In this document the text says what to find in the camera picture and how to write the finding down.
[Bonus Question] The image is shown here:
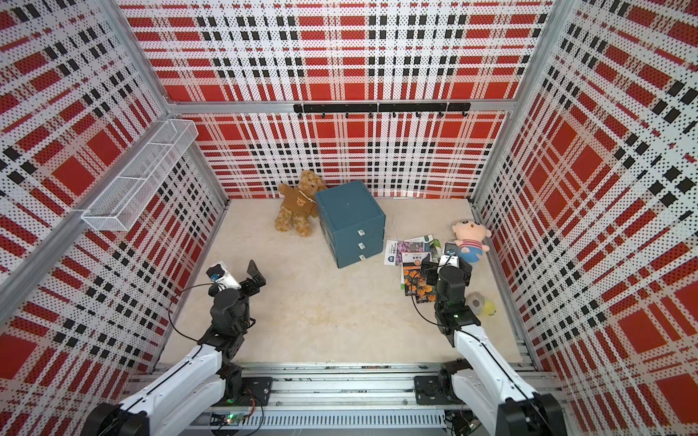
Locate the orange marigold seed bag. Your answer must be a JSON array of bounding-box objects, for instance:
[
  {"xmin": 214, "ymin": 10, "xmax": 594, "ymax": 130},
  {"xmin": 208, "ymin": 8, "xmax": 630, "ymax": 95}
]
[
  {"xmin": 401, "ymin": 253, "xmax": 431, "ymax": 285},
  {"xmin": 402, "ymin": 275, "xmax": 436, "ymax": 303}
]

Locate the teal bottom drawer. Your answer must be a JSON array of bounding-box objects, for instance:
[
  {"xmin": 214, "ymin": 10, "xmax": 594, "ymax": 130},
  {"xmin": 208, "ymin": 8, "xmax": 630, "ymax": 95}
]
[{"xmin": 334, "ymin": 243, "xmax": 383, "ymax": 268}]

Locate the teal drawer cabinet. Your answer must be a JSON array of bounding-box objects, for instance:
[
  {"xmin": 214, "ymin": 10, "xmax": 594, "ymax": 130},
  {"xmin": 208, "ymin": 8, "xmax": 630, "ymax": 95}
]
[{"xmin": 316, "ymin": 181, "xmax": 385, "ymax": 261}]

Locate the dark green seed bag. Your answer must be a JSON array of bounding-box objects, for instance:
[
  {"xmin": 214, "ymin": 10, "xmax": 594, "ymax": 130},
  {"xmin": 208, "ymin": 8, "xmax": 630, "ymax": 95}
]
[{"xmin": 429, "ymin": 239, "xmax": 443, "ymax": 262}]

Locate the green white seed bag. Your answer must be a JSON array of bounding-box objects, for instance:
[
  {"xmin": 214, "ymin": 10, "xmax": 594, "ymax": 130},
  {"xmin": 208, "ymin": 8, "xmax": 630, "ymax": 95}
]
[{"xmin": 408, "ymin": 234, "xmax": 436, "ymax": 245}]

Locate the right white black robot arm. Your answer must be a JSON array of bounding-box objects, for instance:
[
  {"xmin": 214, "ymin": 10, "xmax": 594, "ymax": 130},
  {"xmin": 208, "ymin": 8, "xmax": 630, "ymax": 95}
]
[{"xmin": 422, "ymin": 243, "xmax": 567, "ymax": 435}]

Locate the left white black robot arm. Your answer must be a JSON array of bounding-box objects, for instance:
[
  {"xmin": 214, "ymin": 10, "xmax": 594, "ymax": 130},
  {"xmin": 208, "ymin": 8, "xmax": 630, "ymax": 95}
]
[{"xmin": 80, "ymin": 261, "xmax": 273, "ymax": 435}]

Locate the pink plush doll blue body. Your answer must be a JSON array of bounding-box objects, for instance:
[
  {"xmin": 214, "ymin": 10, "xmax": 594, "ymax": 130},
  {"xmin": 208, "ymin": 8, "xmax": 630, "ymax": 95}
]
[{"xmin": 452, "ymin": 221, "xmax": 492, "ymax": 263}]

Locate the grey yellow small plush toy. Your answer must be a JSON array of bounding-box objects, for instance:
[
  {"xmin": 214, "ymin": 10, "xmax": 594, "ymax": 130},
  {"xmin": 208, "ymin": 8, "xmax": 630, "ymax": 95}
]
[{"xmin": 466, "ymin": 292, "xmax": 497, "ymax": 317}]

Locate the brown teddy bear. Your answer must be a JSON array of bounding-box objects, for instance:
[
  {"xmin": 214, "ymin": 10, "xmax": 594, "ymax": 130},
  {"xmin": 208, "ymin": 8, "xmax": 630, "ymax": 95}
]
[{"xmin": 274, "ymin": 170, "xmax": 326, "ymax": 237}]

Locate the green circuit board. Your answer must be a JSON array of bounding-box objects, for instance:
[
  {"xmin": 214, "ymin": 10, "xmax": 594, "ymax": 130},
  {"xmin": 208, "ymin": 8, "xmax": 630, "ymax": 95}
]
[{"xmin": 210, "ymin": 413, "xmax": 248, "ymax": 427}]

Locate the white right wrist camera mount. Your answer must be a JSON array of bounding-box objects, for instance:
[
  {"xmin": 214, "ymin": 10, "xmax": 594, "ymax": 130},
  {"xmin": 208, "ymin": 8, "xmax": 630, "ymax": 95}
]
[{"xmin": 438, "ymin": 249, "xmax": 459, "ymax": 268}]

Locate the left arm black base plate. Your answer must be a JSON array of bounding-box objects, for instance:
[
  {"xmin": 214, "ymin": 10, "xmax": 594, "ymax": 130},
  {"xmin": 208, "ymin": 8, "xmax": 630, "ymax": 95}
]
[{"xmin": 216, "ymin": 376, "xmax": 274, "ymax": 407}]

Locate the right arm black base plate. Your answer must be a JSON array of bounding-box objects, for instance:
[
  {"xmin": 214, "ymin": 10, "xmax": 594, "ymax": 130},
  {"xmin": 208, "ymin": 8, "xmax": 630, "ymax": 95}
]
[{"xmin": 414, "ymin": 376, "xmax": 463, "ymax": 406}]

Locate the white wire mesh basket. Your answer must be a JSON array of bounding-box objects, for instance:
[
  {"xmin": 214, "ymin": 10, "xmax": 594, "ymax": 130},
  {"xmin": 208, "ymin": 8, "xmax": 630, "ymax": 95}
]
[{"xmin": 81, "ymin": 118, "xmax": 197, "ymax": 232}]

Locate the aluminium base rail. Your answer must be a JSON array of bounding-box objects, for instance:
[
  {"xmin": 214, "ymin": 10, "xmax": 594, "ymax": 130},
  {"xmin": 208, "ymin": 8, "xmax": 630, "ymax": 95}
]
[{"xmin": 108, "ymin": 363, "xmax": 579, "ymax": 436}]

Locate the black hook rail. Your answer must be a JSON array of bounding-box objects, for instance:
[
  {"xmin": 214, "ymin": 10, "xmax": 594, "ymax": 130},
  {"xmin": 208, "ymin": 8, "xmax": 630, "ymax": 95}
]
[{"xmin": 294, "ymin": 102, "xmax": 472, "ymax": 116}]

